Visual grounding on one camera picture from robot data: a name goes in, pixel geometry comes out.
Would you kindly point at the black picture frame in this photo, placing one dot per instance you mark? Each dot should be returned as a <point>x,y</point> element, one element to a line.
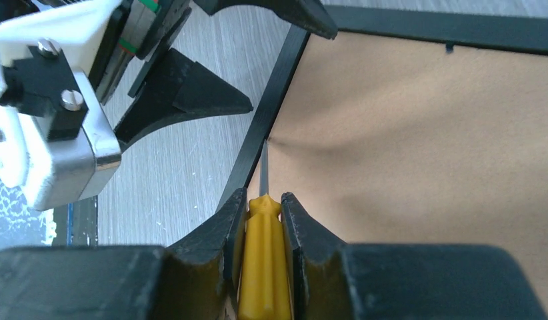
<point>413,128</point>

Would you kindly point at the yellow handled screwdriver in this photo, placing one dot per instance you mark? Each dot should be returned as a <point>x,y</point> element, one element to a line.
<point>264,290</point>

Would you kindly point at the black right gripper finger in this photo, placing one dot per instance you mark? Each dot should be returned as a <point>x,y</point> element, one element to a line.
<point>309,15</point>

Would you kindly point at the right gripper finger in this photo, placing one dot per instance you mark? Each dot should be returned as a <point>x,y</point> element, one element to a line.
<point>332,279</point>
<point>194,278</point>

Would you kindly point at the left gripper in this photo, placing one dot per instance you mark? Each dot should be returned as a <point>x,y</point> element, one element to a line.
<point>176,90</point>

